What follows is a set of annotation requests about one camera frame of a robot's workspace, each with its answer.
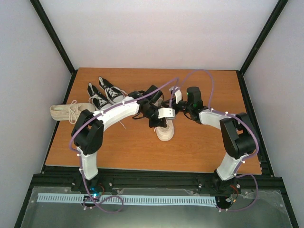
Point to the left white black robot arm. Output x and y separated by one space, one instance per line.
87 134

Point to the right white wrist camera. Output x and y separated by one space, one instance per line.
177 94

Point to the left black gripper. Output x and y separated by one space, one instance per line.
162 123

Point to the black white sneaker right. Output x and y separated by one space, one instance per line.
112 93

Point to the black white sneaker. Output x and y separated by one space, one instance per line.
112 93
98 99

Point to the black white sneaker left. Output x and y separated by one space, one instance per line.
98 99

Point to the beige lace platform sneaker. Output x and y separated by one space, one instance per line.
165 133

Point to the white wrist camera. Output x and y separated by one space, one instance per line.
177 94
168 113

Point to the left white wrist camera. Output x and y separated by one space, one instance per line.
168 113

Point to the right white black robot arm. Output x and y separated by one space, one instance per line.
239 137

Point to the beige canvas sneaker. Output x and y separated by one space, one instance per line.
70 112

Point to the light blue cable duct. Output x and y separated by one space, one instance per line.
133 200

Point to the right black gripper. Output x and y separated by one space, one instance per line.
174 104

